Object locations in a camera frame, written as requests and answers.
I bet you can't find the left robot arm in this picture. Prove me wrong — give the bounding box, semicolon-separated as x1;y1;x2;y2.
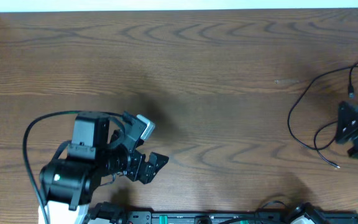
39;111;169;223

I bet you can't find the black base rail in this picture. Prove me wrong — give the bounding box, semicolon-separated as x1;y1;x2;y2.
84;210;358;224

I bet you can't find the left camera black cable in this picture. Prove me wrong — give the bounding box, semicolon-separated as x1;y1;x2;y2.
22;110;83;224

